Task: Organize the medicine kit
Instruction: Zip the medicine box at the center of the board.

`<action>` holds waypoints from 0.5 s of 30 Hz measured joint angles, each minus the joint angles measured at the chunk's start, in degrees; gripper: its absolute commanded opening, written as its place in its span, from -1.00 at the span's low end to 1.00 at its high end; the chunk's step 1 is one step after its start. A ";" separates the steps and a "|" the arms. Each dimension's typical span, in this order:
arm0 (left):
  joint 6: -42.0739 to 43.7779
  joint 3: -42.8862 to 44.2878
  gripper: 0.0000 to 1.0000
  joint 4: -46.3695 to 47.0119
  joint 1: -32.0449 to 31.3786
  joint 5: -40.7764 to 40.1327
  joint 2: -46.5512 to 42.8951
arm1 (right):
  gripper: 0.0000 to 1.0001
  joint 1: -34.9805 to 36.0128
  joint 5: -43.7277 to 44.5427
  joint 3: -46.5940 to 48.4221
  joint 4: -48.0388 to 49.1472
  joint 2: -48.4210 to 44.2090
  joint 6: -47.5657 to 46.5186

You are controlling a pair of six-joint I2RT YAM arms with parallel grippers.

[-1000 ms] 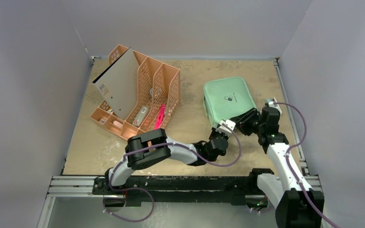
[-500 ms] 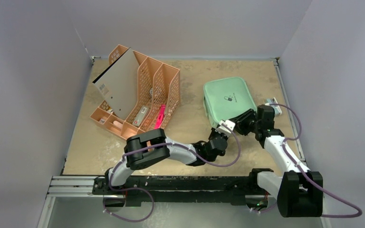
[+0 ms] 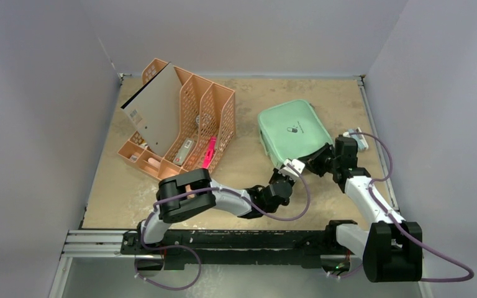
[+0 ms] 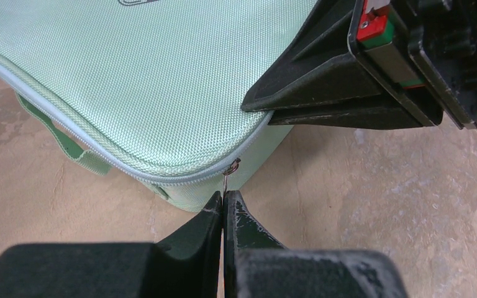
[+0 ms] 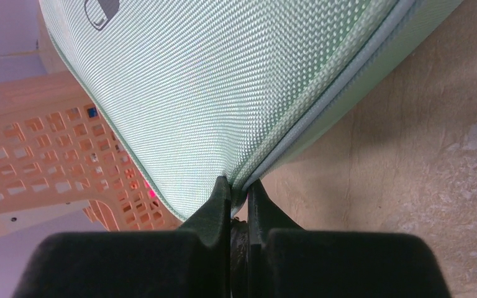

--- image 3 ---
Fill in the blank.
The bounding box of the mint green storage case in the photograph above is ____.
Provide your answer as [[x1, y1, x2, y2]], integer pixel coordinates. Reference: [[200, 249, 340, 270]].
[[258, 99, 334, 168]]

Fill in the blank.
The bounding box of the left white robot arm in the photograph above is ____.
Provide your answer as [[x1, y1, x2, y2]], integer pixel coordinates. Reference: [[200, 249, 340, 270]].
[[136, 167, 299, 254]]

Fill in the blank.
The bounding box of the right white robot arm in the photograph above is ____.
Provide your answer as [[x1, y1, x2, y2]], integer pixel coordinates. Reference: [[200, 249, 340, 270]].
[[299, 135, 422, 282]]

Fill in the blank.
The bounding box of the pink marker pen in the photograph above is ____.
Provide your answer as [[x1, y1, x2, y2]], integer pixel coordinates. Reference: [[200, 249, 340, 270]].
[[202, 136, 217, 169]]

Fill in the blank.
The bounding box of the pink plastic desk organizer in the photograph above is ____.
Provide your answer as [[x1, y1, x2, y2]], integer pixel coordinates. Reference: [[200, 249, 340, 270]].
[[118, 65, 235, 181]]

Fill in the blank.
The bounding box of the grey folder board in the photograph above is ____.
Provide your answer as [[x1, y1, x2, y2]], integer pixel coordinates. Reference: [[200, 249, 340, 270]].
[[120, 59, 183, 156]]

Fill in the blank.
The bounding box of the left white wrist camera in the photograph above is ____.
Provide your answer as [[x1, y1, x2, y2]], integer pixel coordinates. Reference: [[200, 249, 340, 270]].
[[278, 159, 306, 181]]

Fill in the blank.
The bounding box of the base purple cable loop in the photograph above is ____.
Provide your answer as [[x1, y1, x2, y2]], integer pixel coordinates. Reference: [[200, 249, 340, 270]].
[[134, 240, 205, 290]]

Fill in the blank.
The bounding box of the black table front rail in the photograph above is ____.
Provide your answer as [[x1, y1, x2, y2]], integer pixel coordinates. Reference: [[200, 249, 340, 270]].
[[63, 228, 422, 273]]

